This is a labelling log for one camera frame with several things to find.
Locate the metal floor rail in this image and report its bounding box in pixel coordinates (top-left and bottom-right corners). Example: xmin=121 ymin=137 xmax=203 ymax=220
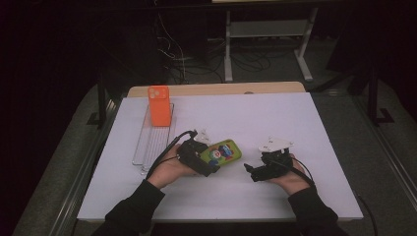
xmin=353 ymin=94 xmax=417 ymax=205
xmin=48 ymin=97 xmax=122 ymax=236

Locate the black metal stand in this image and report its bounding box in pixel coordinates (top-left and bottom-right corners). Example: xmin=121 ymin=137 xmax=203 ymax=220
xmin=87 ymin=73 xmax=111 ymax=129
xmin=367 ymin=65 xmax=396 ymax=127

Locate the person's left hand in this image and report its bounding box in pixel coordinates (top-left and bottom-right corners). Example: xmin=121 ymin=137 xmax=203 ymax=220
xmin=146 ymin=144 xmax=201 ymax=191

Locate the green cartoon phone case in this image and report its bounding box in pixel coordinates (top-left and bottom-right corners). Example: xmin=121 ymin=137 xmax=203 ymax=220
xmin=199 ymin=139 xmax=243 ymax=168

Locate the wooden table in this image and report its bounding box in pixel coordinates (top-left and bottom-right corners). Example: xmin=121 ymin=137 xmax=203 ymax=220
xmin=127 ymin=81 xmax=307 ymax=98

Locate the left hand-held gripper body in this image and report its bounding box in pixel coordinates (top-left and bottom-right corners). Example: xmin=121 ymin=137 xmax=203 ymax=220
xmin=176 ymin=128 xmax=217 ymax=178

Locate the white metal desk frame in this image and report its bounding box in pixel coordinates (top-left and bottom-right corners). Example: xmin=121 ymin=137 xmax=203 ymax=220
xmin=210 ymin=0 xmax=321 ymax=83

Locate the person's right hand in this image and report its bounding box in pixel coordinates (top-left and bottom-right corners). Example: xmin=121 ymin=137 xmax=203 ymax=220
xmin=268 ymin=153 xmax=316 ymax=197

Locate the clear plastic rack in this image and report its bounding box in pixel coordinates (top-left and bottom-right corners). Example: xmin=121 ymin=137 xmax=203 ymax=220
xmin=132 ymin=102 xmax=178 ymax=175

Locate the white table board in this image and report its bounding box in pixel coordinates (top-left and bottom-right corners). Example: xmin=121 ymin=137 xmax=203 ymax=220
xmin=77 ymin=91 xmax=364 ymax=222

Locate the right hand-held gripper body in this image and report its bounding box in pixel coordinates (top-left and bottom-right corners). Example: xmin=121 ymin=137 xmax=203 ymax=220
xmin=250 ymin=136 xmax=295 ymax=183

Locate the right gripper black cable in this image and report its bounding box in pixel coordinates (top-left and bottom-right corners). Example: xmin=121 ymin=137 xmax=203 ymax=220
xmin=271 ymin=156 xmax=379 ymax=236

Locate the tangle of floor cables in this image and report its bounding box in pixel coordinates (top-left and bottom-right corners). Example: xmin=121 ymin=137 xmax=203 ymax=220
xmin=153 ymin=13 xmax=273 ymax=85

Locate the orange phone case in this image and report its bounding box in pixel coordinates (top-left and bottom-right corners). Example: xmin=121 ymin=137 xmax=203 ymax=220
xmin=147 ymin=86 xmax=172 ymax=128

